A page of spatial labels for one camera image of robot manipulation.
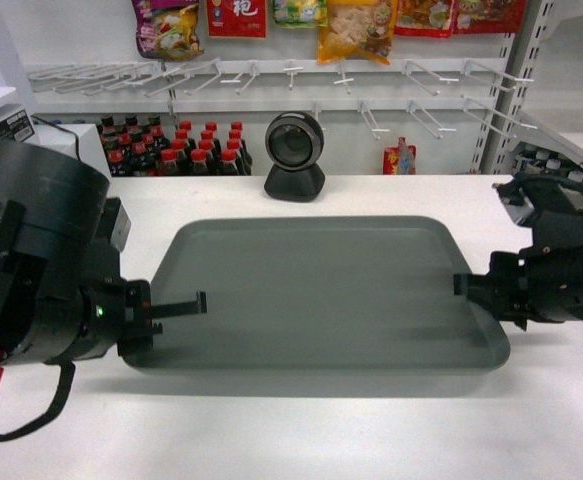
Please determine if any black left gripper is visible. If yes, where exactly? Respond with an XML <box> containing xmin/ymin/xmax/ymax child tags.
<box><xmin>78</xmin><ymin>279</ymin><xmax>207</xmax><ymax>358</ymax></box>

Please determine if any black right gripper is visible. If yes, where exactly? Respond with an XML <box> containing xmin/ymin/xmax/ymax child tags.
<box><xmin>453</xmin><ymin>245</ymin><xmax>583</xmax><ymax>323</ymax></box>

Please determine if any grey rectangular serving tray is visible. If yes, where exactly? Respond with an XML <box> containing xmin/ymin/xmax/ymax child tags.
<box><xmin>128</xmin><ymin>216</ymin><xmax>510</xmax><ymax>372</ymax></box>

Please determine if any white checkout counter table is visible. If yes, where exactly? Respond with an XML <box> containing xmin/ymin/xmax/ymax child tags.
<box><xmin>0</xmin><ymin>175</ymin><xmax>583</xmax><ymax>479</ymax></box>

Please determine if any red spout pouch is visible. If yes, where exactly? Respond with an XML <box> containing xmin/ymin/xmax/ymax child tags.
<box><xmin>382</xmin><ymin>137</ymin><xmax>417</xmax><ymax>175</ymax></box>

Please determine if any white cash drawer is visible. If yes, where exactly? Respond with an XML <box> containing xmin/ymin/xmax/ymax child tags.
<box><xmin>28</xmin><ymin>124</ymin><xmax>112</xmax><ymax>180</ymax></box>

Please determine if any black round barcode scanner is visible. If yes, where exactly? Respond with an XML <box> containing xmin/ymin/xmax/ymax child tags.
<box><xmin>264</xmin><ymin>111</ymin><xmax>325</xmax><ymax>202</ymax></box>

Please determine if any red snack bag hanging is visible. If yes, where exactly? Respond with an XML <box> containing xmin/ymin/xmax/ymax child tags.
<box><xmin>394</xmin><ymin>0</ymin><xmax>456</xmax><ymax>39</ymax></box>

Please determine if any purple noodle bag hanging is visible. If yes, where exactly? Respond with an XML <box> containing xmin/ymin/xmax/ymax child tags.
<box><xmin>131</xmin><ymin>0</ymin><xmax>204</xmax><ymax>62</ymax></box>

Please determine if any red packet hanging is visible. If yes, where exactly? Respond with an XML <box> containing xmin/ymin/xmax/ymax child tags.
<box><xmin>206</xmin><ymin>0</ymin><xmax>267</xmax><ymax>39</ymax></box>

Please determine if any yellow snack bag hanging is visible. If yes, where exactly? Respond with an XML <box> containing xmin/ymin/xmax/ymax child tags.
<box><xmin>317</xmin><ymin>0</ymin><xmax>398</xmax><ymax>65</ymax></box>

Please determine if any green snack bag hanging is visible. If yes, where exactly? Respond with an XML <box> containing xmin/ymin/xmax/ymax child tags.
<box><xmin>272</xmin><ymin>0</ymin><xmax>328</xmax><ymax>28</ymax></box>

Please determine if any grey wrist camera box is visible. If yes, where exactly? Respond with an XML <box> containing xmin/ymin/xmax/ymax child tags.
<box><xmin>98</xmin><ymin>197</ymin><xmax>131</xmax><ymax>252</ymax></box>

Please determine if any black power cable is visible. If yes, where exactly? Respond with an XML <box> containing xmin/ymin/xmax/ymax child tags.
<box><xmin>30</xmin><ymin>115</ymin><xmax>81</xmax><ymax>162</ymax></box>

